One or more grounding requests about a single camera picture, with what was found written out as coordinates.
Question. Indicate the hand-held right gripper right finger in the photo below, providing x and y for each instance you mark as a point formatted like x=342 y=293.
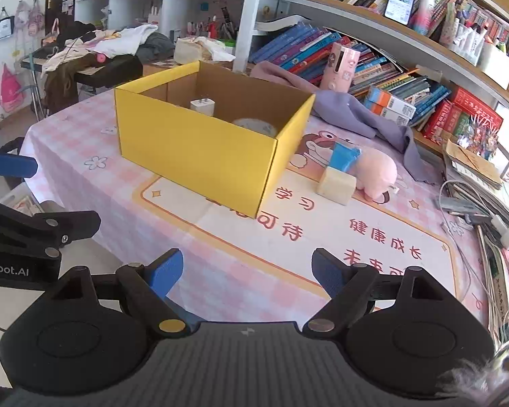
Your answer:
x=328 y=273

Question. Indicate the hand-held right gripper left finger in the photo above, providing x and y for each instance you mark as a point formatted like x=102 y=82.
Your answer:
x=167 y=273

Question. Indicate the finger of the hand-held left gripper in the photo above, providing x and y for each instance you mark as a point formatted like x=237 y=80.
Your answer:
x=80 y=224
x=12 y=165

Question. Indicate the beige block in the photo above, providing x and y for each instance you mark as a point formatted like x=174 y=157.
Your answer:
x=335 y=186

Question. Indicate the pink plush toy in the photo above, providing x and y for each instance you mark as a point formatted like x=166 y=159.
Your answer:
x=375 y=171

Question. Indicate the blue tube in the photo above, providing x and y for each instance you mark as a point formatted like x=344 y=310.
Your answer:
x=343 y=157

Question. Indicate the yellow cardboard box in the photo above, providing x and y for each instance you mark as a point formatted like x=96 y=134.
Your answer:
x=195 y=152

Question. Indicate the yellow tape roll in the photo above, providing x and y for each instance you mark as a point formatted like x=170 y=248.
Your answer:
x=254 y=126

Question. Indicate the white charger plug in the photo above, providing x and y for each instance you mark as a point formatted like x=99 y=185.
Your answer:
x=203 y=106

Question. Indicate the pink checked tablecloth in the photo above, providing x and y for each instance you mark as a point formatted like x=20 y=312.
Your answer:
x=110 y=186

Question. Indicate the pink hanging bag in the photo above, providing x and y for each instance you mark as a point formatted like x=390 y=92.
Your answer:
x=12 y=89

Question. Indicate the white hanging tote bag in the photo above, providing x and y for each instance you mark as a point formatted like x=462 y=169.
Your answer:
x=3 y=27

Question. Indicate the grey flat case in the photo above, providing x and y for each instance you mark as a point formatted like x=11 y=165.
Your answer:
x=466 y=207

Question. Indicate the pile of clothes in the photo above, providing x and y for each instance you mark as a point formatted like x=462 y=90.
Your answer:
x=110 y=40

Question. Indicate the orange blue white carton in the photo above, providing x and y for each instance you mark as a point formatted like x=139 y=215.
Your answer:
x=392 y=101
x=390 y=116

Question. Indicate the purple cloth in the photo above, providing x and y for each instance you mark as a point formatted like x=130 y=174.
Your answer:
x=348 y=106

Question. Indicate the grey furry sleeve cuff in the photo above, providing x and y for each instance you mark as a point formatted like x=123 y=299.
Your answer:
x=471 y=379

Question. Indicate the stack of papers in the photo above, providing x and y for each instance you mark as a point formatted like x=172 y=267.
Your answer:
x=492 y=199

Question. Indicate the brown envelope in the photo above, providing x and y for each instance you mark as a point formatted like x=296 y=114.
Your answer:
x=471 y=161

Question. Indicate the white shelf unit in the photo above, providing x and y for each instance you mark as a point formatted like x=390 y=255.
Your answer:
x=123 y=8

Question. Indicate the red boxed book set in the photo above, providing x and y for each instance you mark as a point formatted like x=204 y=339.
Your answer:
x=449 y=114

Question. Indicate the shiny colourful trinket bundle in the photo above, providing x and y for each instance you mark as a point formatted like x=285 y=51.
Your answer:
x=477 y=135

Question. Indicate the pink cylinder device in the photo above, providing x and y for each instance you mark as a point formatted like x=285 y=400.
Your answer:
x=341 y=68

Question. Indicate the cream fabric bag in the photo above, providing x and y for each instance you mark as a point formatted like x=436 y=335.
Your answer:
x=195 y=51

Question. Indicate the row of blue books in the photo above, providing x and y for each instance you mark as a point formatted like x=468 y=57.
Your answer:
x=297 y=46

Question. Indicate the white pen holder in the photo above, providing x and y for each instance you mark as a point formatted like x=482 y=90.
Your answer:
x=496 y=59

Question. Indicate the group of white marker pens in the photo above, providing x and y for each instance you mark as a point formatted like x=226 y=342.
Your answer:
x=462 y=34

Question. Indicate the pink gradient bottle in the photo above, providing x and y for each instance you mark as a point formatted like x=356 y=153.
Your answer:
x=424 y=12

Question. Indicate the smartphone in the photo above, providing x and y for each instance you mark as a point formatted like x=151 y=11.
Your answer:
x=401 y=2

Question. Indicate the white frame bookshelf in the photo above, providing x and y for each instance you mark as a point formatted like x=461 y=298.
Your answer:
x=244 y=17

